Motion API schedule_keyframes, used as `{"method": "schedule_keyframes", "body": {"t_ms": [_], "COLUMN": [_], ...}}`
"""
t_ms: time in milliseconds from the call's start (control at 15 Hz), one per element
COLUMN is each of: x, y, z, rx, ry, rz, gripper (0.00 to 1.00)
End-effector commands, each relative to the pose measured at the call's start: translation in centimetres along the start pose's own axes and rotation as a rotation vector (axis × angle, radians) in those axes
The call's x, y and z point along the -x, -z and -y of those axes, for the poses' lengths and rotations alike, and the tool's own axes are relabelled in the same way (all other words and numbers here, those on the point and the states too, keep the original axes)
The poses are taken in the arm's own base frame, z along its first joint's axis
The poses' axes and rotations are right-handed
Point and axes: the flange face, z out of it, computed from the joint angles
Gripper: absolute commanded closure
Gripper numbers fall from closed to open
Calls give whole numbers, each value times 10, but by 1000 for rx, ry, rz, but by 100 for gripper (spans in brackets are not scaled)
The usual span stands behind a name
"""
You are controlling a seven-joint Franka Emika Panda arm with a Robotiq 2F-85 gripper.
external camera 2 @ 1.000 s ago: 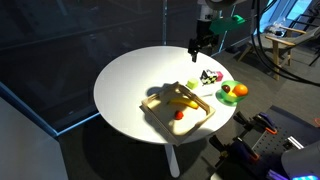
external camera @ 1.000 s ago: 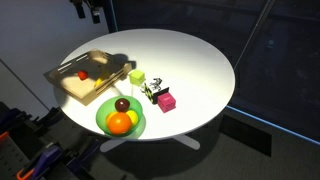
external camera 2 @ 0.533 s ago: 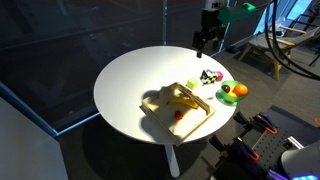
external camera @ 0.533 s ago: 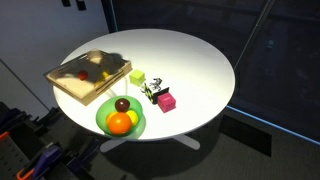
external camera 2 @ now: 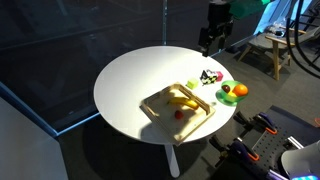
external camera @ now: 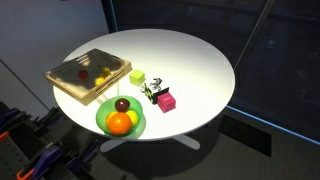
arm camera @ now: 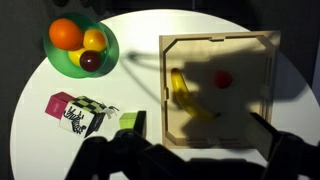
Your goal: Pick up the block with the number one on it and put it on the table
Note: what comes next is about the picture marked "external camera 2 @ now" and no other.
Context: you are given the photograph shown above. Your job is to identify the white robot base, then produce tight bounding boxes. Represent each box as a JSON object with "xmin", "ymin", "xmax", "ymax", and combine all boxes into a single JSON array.
[{"xmin": 280, "ymin": 139, "xmax": 320, "ymax": 180}]

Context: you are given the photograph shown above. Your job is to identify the yellow banana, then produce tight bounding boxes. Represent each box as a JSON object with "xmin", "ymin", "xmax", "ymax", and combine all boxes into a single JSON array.
[{"xmin": 167, "ymin": 96, "xmax": 200, "ymax": 111}]

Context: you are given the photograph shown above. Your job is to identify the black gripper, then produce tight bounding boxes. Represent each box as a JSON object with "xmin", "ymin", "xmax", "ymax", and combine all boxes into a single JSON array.
[{"xmin": 199, "ymin": 0, "xmax": 234, "ymax": 58}]

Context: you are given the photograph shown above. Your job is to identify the black and white patterned block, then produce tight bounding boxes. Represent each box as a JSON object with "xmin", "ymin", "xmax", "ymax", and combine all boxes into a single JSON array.
[{"xmin": 199, "ymin": 69, "xmax": 219, "ymax": 86}]

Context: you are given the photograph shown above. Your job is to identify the white table leg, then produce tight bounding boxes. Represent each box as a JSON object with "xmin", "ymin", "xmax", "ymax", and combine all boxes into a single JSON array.
[{"xmin": 164, "ymin": 143, "xmax": 181, "ymax": 179}]

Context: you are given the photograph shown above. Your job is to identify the green plastic bowl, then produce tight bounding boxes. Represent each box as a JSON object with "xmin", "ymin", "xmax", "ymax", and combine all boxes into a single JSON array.
[{"xmin": 215, "ymin": 79, "xmax": 250, "ymax": 107}]

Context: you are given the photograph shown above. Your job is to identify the orange fruit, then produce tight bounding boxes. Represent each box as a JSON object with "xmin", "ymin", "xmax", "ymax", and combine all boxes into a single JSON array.
[{"xmin": 232, "ymin": 83, "xmax": 249, "ymax": 97}]

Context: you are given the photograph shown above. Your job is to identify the lime green cube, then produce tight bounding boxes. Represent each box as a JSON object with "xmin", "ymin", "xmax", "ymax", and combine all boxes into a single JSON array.
[{"xmin": 185, "ymin": 78, "xmax": 200, "ymax": 90}]

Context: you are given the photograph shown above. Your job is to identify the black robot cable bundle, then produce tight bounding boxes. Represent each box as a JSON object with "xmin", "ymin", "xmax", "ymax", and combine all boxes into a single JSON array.
[{"xmin": 285, "ymin": 0, "xmax": 320, "ymax": 80}]

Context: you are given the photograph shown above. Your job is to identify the black perforated mounting board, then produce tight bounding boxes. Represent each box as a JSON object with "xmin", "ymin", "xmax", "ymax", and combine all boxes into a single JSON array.
[{"xmin": 248, "ymin": 105, "xmax": 320, "ymax": 180}]

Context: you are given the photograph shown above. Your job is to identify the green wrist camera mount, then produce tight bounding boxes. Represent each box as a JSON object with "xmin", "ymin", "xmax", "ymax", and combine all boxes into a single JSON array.
[{"xmin": 229, "ymin": 0, "xmax": 273, "ymax": 20}]

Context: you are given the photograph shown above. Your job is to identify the wooden armchair with grey cushion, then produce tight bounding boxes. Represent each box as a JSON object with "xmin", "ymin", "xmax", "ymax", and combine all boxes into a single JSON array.
[{"xmin": 237, "ymin": 24, "xmax": 320, "ymax": 81}]

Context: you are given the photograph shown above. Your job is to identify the aluminium profile rail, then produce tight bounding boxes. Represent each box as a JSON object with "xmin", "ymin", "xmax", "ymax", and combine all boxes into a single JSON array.
[{"xmin": 287, "ymin": 135, "xmax": 305, "ymax": 150}]

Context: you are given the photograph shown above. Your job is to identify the wooden tray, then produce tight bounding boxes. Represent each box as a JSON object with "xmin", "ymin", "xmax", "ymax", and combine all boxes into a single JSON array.
[{"xmin": 139, "ymin": 82, "xmax": 217, "ymax": 146}]

